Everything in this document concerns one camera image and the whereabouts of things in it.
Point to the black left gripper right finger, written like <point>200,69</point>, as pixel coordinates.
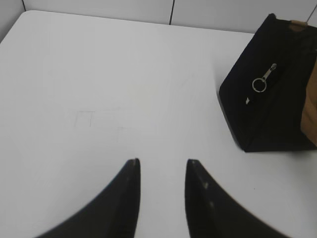
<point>212,213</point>

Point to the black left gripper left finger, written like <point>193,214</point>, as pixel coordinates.
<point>113,213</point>

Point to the black canvas tote bag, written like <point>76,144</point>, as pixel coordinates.
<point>284,116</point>

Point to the silver zipper pull with ring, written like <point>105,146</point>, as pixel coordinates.
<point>259,85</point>

